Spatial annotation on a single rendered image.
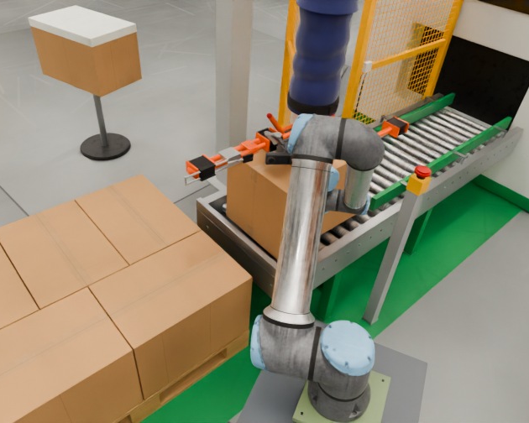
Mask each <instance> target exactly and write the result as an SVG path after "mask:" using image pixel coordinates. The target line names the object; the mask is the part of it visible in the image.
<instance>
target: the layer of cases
mask: <svg viewBox="0 0 529 423"><path fill-rule="evenodd" d="M252 282H253V277H252V276H251V275H250V274H249V273H248V272H247V271H246V270H245V269H243V268H242V267H241V266H240V265H239V264H238V263H237V262H236V261H235V260H234V259H233V258H231V257H230V256H229V255H228V254H227V253H226V252H225V251H224V250H223V249H222V248H221V247H220V246H218V245H217V244H216V243H215V242H214V241H213V240H212V239H211V238H210V237H209V236H208V235H206V234H205V233H204V232H203V231H202V230H201V229H200V228H199V227H198V226H197V225H196V224H195V223H194V222H193V221H192V220H191V219H190V218H189V217H188V216H187V215H186V214H185V213H183V212H182V211H181V210H180V209H179V208H178V207H177V206H176V205H175V204H174V203H173V202H172V201H170V200H169V199H168V198H167V197H166V196H165V195H164V194H163V193H162V192H161V191H159V190H158V189H157V188H156V187H155V186H154V185H153V184H152V183H151V182H150V181H149V180H147V179H146V178H145V177H144V176H143V175H142V174H140V175H136V176H134V177H132V178H129V179H126V180H123V181H120V182H118V183H116V184H113V185H110V186H108V187H105V188H102V189H101V190H98V191H94V192H92V193H89V194H87V195H84V196H81V197H78V198H76V199H75V200H71V201H68V202H65V203H63V204H60V205H58V206H54V207H51V208H50V209H47V210H44V211H41V212H38V213H36V214H34V215H32V216H29V217H25V218H23V219H20V220H18V221H16V222H12V223H9V224H7V225H5V226H2V227H0V423H113V422H114V421H115V420H117V419H118V418H119V417H121V416H122V415H124V414H126V413H127V412H129V411H130V410H131V409H133V408H134V407H135V406H137V405H139V404H140V403H142V402H143V399H144V400H146V399H148V398H149V397H150V396H151V395H153V394H155V393H156V392H158V391H159V390H161V389H163V388H164V387H165V386H166V385H167V384H169V383H171V382H172V381H174V380H175V379H177V378H179V377H180V376H181V375H182V374H184V373H185V372H187V371H188V370H190V369H191V368H193V367H195V366H196V365H197V364H199V363H200V362H201V361H203V360H204V359H206V358H208V357H209V356H211V355H212V354H214V353H215V352H216V351H217V350H219V349H220V348H222V347H224V346H225V345H227V344H228V343H230V342H231V341H232V340H233V339H235V338H236V337H238V336H240V335H241V334H243V333H244V332H246V331H247V330H248V329H249V315H250V304H251V293H252Z"/></svg>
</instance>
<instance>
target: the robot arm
mask: <svg viewBox="0 0 529 423"><path fill-rule="evenodd" d="M264 135H265V136H266V137H267V138H268V139H270V140H271V141H272V143H273V144H278V146H276V148H277V150H274V151H272V152H269V153H267V152H266V151H265V152H266V154H265V163H266V164H267V165H292V166H291V177H290V183H289V188H288V194H287V200H286V206H285V216H284V222H283V228H282V234H281V240H280V251H279V256H278V262H277V268H276V274H275V284H274V290H273V296H272V301H271V304H270V305H269V306H268V307H266V308H265V309H264V312H263V315H259V316H257V317H256V319H255V321H254V326H253V331H252V337H251V344H250V346H251V348H250V357H251V361H252V364H253V365H254V366H255V367H256V368H261V369H263V370H266V371H267V372H272V373H279V374H284V375H287V376H291V377H295V378H299V379H306V380H309V382H308V389H307V391H308V396H309V400H310V401H311V403H312V406H313V407H314V409H315V410H316V411H317V412H318V413H319V414H320V415H321V416H323V417H324V418H326V419H328V420H331V421H335V422H340V423H345V422H350V421H353V420H357V419H358V418H359V417H360V416H362V415H363V414H364V412H365V411H366V410H367V408H368V406H369V401H370V386H369V382H368V381H369V376H370V373H371V369H372V367H373V365H374V342H373V340H372V338H371V336H370V334H368V332H367V331H366V330H365V329H364V328H363V327H361V326H360V325H358V324H356V323H354V322H349V321H335V322H332V323H330V324H329V325H328V326H327V327H326V328H324V327H319V326H314V322H315V317H314V316H313V315H312V313H311V312H310V304H311V298H312V288H313V282H314V277H315V271H316V266H317V255H318V249H319V244H320V238H321V233H322V222H323V217H324V214H326V213H328V212H329V211H334V212H346V213H351V214H357V215H365V214H366V213H367V211H368V208H369V193H368V191H369V186H370V182H371V180H372V176H373V173H374V169H375V168H376V167H377V166H378V165H379V164H380V163H381V161H382V159H383V157H384V153H385V146H384V143H383V141H382V139H381V137H380V136H379V135H378V134H377V132H375V131H374V130H373V129H372V128H371V127H370V126H369V125H367V124H365V123H362V122H360V121H358V120H355V119H352V118H343V117H331V116H323V115H316V114H315V113H313V114H304V113H303V114H301V115H299V116H298V117H297V118H296V120H295V122H294V124H293V127H292V130H291V134H290V137H289V139H287V140H284V141H283V139H281V138H280V137H281V135H282V134H281V133H280V132H276V133H271V132H268V131H264ZM334 159H339V160H344V161H345V162H346V163H347V171H346V180H345V187H344V190H341V189H334V188H335V187H336V186H337V184H338V181H339V173H338V171H337V170H336V169H334V168H333V160H334Z"/></svg>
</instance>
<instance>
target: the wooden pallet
mask: <svg viewBox="0 0 529 423"><path fill-rule="evenodd" d="M248 345H249V329H248V330H247V331H246V332H244V333H243V334H241V335H240V336H238V337H236V338H235V339H233V340H232V341H231V342H230V343H228V344H227V345H225V346H224V347H222V348H220V349H219V350H217V351H216V352H215V353H214V354H212V355H211V356H209V357H208V358H206V359H204V360H203V361H201V362H200V363H199V364H197V365H196V366H195V367H193V368H191V369H190V370H188V371H187V372H185V373H184V374H182V375H181V376H180V377H179V378H177V379H175V380H174V381H172V382H171V383H169V384H167V385H166V386H165V387H164V388H163V389H161V390H159V391H158V392H156V393H155V394H153V395H151V396H150V397H149V398H148V399H146V400H144V399H143V402H142V403H140V404H139V405H137V406H135V407H134V408H133V409H131V410H130V411H129V412H127V413H126V414H124V415H122V416H121V417H119V418H118V419H117V420H115V421H114V422H113V423H139V422H140V421H142V420H144V419H145V418H146V417H148V416H149V415H151V414H153V413H154V412H155V411H157V410H158V409H159V408H160V407H162V406H163V405H165V404H166V403H168V402H169V401H171V400H172V399H174V398H175V397H176V396H177V395H179V394H180V393H182V392H183V391H185V390H186V389H188V388H189V387H191V386H192V385H193V384H194V383H196V382H197V381H199V380H200V379H202V378H203V377H205V376H206V375H207V374H209V373H210V372H211V371H212V370H214V369H215V368H217V367H219V366H220V365H221V364H223V363H225V362H226V361H227V360H229V359H230V358H231V357H232V356H234V355H235V354H237V353H239V352H240V351H241V350H243V349H244V348H246V347H247V346H248Z"/></svg>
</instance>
